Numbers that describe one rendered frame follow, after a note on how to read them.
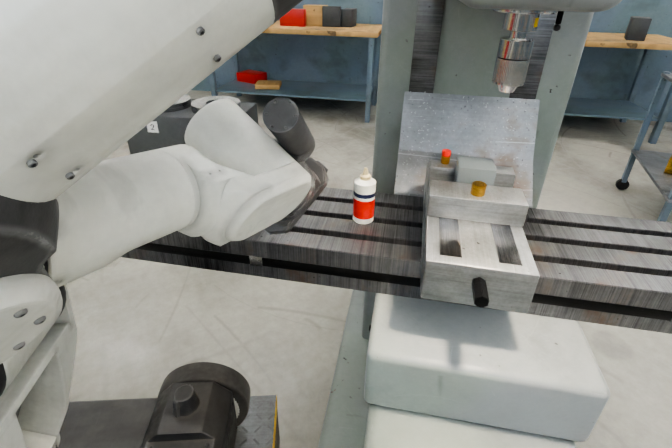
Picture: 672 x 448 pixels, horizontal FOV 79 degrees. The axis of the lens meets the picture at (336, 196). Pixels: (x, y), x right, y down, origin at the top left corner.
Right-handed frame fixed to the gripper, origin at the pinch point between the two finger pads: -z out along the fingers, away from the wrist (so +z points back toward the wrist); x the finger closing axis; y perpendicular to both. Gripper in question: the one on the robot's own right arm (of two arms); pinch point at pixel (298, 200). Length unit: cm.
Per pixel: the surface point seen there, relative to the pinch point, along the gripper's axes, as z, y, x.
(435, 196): -3.8, -15.9, 14.2
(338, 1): -340, 198, 195
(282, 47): -373, 232, 126
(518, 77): 2.4, -14.6, 34.5
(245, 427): -40, -15, -50
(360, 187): -10.9, -4.5, 8.8
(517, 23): 6.9, -10.0, 38.3
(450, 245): 0.0, -22.0, 9.0
